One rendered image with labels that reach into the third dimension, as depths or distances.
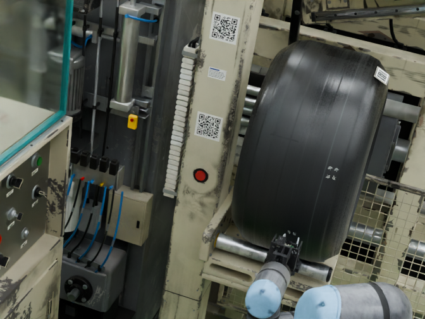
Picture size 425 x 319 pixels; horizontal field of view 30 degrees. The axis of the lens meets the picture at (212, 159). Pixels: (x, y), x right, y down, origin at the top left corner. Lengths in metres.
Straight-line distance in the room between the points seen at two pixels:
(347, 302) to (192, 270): 1.06
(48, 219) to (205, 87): 0.57
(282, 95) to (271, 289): 0.51
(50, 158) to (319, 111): 0.72
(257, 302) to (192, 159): 0.63
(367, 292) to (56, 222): 1.01
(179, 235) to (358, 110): 0.73
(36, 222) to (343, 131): 0.85
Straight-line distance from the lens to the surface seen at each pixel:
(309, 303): 1.49
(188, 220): 2.38
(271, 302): 1.78
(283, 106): 1.99
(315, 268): 2.26
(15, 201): 2.02
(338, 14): 2.44
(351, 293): 1.50
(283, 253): 1.96
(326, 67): 2.07
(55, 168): 2.15
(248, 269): 2.29
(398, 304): 1.53
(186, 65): 2.19
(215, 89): 2.17
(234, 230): 2.55
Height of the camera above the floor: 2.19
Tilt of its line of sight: 28 degrees down
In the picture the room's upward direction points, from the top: 10 degrees clockwise
